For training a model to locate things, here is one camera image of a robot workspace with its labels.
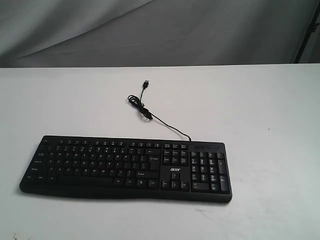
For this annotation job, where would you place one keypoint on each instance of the black acer keyboard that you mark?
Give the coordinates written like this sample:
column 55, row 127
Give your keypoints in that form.
column 128, row 168

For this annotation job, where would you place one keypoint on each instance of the grey backdrop cloth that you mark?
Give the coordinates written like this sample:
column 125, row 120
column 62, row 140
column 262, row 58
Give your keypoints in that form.
column 151, row 33

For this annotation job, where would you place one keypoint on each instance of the black tripod stand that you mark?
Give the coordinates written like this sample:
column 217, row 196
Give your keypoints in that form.
column 311, row 28

